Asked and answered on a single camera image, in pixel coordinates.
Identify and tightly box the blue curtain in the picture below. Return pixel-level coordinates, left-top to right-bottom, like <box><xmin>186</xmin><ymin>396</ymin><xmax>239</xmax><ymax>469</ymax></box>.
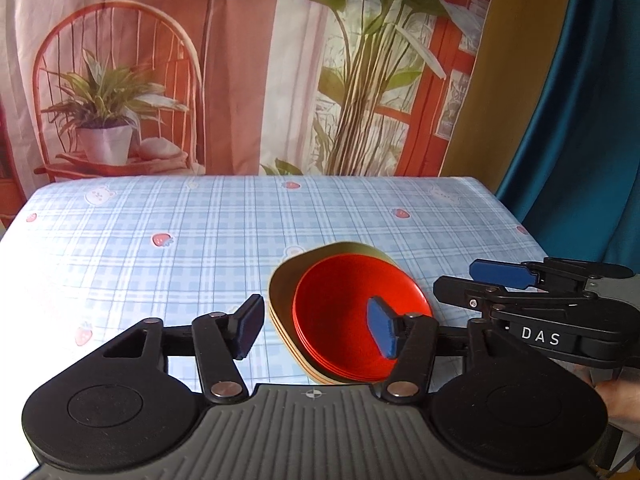
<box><xmin>492</xmin><ymin>0</ymin><xmax>640</xmax><ymax>275</ymax></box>

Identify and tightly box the green square plate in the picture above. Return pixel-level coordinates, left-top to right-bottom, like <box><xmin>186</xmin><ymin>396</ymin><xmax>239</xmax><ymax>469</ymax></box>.
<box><xmin>267</xmin><ymin>241</ymin><xmax>402</xmax><ymax>386</ymax></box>

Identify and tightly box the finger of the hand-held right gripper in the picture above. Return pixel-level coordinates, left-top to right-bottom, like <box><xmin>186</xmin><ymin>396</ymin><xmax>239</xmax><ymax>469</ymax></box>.
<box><xmin>469</xmin><ymin>257</ymin><xmax>638</xmax><ymax>292</ymax></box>
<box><xmin>432</xmin><ymin>275</ymin><xmax>593</xmax><ymax>313</ymax></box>

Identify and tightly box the person's right hand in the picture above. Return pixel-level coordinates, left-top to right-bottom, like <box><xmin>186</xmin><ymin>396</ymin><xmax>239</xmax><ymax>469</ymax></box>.
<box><xmin>594</xmin><ymin>376</ymin><xmax>640</xmax><ymax>434</ymax></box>

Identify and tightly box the orange round plate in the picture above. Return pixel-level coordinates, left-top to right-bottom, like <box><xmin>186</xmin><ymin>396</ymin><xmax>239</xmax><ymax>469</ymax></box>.
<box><xmin>292</xmin><ymin>254</ymin><xmax>434</xmax><ymax>382</ymax></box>

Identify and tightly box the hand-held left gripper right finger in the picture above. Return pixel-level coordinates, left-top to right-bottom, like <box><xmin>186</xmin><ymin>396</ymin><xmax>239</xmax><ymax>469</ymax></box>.
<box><xmin>366</xmin><ymin>296</ymin><xmax>512</xmax><ymax>405</ymax></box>

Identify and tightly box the blue checked tablecloth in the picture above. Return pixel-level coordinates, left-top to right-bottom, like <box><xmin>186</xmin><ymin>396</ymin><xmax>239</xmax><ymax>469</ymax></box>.
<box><xmin>0</xmin><ymin>175</ymin><xmax>547</xmax><ymax>480</ymax></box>

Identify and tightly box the printed backdrop cloth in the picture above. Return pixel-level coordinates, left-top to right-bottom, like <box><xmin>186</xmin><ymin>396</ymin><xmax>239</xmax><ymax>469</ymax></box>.
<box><xmin>0</xmin><ymin>0</ymin><xmax>501</xmax><ymax>232</ymax></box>

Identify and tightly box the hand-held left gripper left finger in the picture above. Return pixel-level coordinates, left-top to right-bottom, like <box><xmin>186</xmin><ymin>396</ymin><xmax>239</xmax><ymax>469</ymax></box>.
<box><xmin>102</xmin><ymin>293</ymin><xmax>265</xmax><ymax>405</ymax></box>

